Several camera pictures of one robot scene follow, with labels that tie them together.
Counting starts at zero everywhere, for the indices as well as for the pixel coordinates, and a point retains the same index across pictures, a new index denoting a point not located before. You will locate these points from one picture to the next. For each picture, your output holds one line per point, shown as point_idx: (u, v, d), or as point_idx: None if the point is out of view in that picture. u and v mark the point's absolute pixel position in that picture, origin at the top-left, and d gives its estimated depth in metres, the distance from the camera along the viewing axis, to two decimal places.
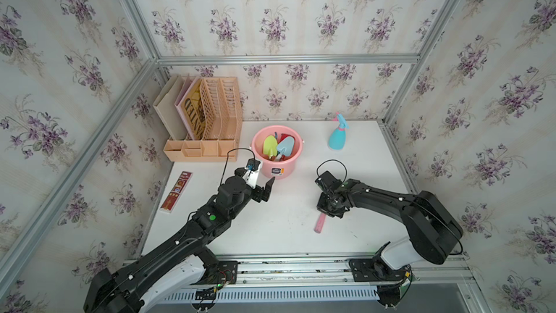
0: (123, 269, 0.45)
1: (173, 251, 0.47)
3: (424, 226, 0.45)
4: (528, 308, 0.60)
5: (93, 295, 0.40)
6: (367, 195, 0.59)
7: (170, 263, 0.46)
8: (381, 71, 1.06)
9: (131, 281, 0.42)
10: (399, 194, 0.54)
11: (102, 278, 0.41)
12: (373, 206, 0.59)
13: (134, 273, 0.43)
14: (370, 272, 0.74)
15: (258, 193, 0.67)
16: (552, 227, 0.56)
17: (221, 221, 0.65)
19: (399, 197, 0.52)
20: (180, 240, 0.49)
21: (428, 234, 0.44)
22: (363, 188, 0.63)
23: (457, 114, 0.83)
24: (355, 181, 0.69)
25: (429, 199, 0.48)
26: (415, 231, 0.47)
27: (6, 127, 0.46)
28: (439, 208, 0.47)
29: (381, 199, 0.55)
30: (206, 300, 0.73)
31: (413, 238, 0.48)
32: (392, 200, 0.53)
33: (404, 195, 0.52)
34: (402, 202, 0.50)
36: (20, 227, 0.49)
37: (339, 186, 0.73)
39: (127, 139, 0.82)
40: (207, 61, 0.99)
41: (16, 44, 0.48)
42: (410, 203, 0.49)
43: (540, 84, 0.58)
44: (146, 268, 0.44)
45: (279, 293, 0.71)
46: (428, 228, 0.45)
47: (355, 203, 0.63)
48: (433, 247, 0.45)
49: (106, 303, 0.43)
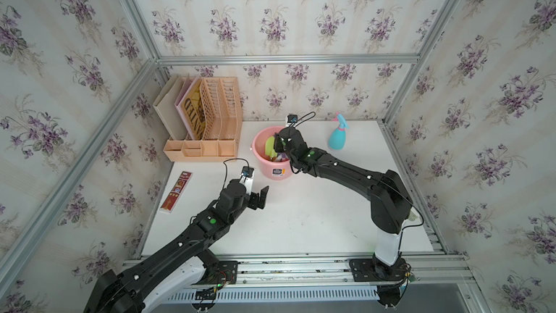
0: (128, 270, 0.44)
1: (177, 253, 0.49)
3: (389, 204, 0.48)
4: (528, 308, 0.60)
5: (96, 297, 0.41)
6: (334, 169, 0.59)
7: (173, 265, 0.47)
8: (381, 71, 1.06)
9: (137, 281, 0.43)
10: (368, 171, 0.55)
11: (107, 280, 0.41)
12: (340, 180, 0.59)
13: (139, 274, 0.44)
14: (370, 272, 0.74)
15: (253, 200, 0.70)
16: (552, 227, 0.56)
17: (221, 225, 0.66)
19: (367, 174, 0.54)
20: (183, 243, 0.51)
21: (391, 211, 0.48)
22: (331, 161, 0.61)
23: (457, 114, 0.83)
24: (323, 152, 0.65)
25: (394, 177, 0.50)
26: (379, 208, 0.50)
27: (6, 127, 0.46)
28: (399, 184, 0.50)
29: (350, 175, 0.55)
30: (206, 300, 0.73)
31: (374, 211, 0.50)
32: (360, 176, 0.54)
33: (373, 172, 0.54)
34: (371, 180, 0.52)
36: (20, 227, 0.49)
37: (305, 155, 0.69)
39: (127, 139, 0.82)
40: (207, 61, 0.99)
41: (16, 44, 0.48)
42: (377, 182, 0.51)
43: (540, 84, 0.58)
44: (152, 268, 0.45)
45: (278, 293, 0.71)
46: (392, 206, 0.48)
47: (321, 174, 0.63)
48: (392, 223, 0.50)
49: (108, 308, 0.43)
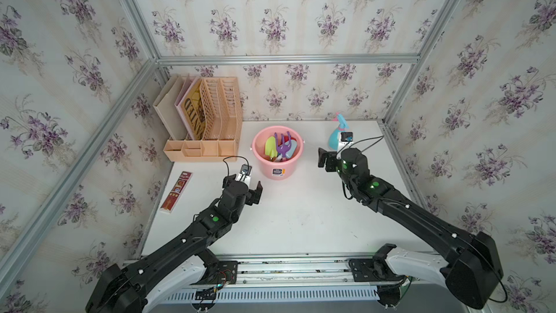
0: (132, 265, 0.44)
1: (180, 249, 0.49)
3: (481, 277, 0.39)
4: (528, 308, 0.60)
5: (100, 292, 0.41)
6: (406, 212, 0.50)
7: (177, 261, 0.47)
8: (382, 71, 1.05)
9: (142, 275, 0.43)
10: (452, 228, 0.45)
11: (111, 273, 0.42)
12: (412, 227, 0.51)
13: (143, 268, 0.44)
14: (370, 272, 0.74)
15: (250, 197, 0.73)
16: (552, 227, 0.56)
17: (223, 222, 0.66)
19: (452, 232, 0.44)
20: (187, 240, 0.51)
21: (479, 283, 0.39)
22: (401, 202, 0.52)
23: (457, 114, 0.83)
24: (392, 187, 0.56)
25: (487, 243, 0.41)
26: (463, 276, 0.42)
27: (6, 127, 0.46)
28: (494, 253, 0.41)
29: (428, 227, 0.47)
30: (206, 300, 0.73)
31: (452, 274, 0.44)
32: (443, 233, 0.45)
33: (460, 230, 0.44)
34: (456, 240, 0.43)
36: (20, 227, 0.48)
37: (368, 186, 0.58)
39: (127, 140, 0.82)
40: (207, 61, 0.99)
41: (16, 44, 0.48)
42: (465, 246, 0.42)
43: (540, 84, 0.58)
44: (156, 263, 0.45)
45: (279, 293, 0.71)
46: (481, 279, 0.39)
47: (384, 211, 0.55)
48: (475, 296, 0.41)
49: (111, 303, 0.43)
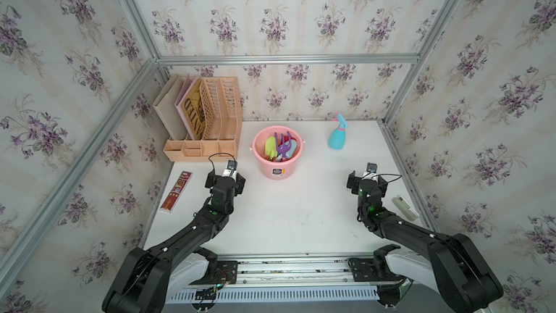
0: (155, 246, 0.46)
1: (192, 233, 0.54)
3: (452, 267, 0.42)
4: (527, 308, 0.60)
5: (124, 277, 0.41)
6: (397, 226, 0.59)
7: (191, 244, 0.51)
8: (381, 71, 1.06)
9: (166, 252, 0.46)
10: (431, 232, 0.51)
11: (136, 255, 0.43)
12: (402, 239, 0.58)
13: (167, 246, 0.48)
14: (370, 272, 0.74)
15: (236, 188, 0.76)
16: (552, 227, 0.56)
17: (221, 216, 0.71)
19: (430, 234, 0.51)
20: (196, 227, 0.57)
21: (452, 274, 0.42)
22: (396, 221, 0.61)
23: (457, 114, 0.83)
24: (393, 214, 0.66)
25: (464, 241, 0.46)
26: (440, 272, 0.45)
27: (6, 127, 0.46)
28: (471, 250, 0.44)
29: (410, 233, 0.55)
30: (206, 300, 0.73)
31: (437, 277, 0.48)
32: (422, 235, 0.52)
33: (438, 233, 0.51)
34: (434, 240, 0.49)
36: (20, 227, 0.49)
37: (375, 214, 0.69)
39: (127, 140, 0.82)
40: (207, 61, 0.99)
41: (16, 44, 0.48)
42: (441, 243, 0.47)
43: (540, 84, 0.58)
44: (178, 243, 0.50)
45: (278, 293, 0.71)
46: (455, 270, 0.42)
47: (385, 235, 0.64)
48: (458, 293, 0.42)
49: (137, 288, 0.43)
